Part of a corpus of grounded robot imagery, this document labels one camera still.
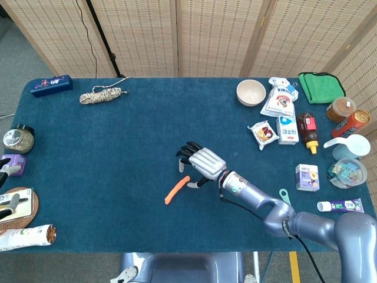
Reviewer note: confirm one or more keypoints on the blue velvet tablecloth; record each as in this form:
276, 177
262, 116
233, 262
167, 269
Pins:
132, 141

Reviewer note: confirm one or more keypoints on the orange stick toy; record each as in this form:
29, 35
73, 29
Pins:
176, 190

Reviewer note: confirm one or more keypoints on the white blue carton box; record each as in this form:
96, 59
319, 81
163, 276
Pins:
287, 131

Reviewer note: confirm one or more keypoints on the grey robot torso base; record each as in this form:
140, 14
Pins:
182, 268

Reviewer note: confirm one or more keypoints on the glass jar with black lid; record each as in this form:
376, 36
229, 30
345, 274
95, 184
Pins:
19, 141

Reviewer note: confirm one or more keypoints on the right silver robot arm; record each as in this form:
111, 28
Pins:
256, 200

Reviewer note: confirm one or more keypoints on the bamboo folding screen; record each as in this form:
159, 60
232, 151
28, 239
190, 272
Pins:
221, 38

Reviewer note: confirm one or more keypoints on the white red yellow snack packet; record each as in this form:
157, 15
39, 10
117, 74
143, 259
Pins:
263, 135

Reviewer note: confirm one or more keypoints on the white purple toothpaste tube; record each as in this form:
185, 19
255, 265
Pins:
344, 205

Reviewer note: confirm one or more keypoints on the dark blue long box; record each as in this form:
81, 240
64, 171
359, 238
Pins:
51, 86

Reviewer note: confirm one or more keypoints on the white cylindrical snack tube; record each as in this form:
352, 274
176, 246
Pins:
26, 237

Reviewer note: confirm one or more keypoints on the white plastic scoop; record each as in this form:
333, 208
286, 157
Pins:
356, 146

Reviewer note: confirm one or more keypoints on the brown jar with orange lid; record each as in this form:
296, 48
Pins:
340, 110

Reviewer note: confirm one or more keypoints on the white purple juice carton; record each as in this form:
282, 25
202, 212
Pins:
307, 178

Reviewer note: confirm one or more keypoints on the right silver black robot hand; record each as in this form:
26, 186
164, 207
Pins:
206, 162

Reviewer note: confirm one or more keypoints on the white printed snack pouch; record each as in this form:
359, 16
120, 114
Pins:
278, 103

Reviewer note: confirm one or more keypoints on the green plastic opener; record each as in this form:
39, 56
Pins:
285, 197

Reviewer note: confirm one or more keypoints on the cream ceramic bowl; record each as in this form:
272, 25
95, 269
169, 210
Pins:
251, 92

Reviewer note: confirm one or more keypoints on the blue binder clip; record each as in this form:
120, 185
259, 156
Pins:
292, 87

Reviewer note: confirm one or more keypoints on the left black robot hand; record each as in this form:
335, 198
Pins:
13, 169

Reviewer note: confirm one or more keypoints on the purple cardboard box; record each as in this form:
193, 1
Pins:
19, 160

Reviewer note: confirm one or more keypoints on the round woven coaster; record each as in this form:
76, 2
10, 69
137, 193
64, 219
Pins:
33, 210

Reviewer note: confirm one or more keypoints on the clear tub of clips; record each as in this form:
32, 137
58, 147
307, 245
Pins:
347, 174

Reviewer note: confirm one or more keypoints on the orange drink can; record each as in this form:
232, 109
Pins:
350, 123

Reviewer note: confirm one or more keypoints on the brown honey squeeze bottle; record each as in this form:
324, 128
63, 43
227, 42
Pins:
307, 132

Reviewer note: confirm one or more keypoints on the green microfibre towel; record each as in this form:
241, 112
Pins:
321, 88

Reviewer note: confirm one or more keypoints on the black stand pole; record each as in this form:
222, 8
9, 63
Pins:
103, 38

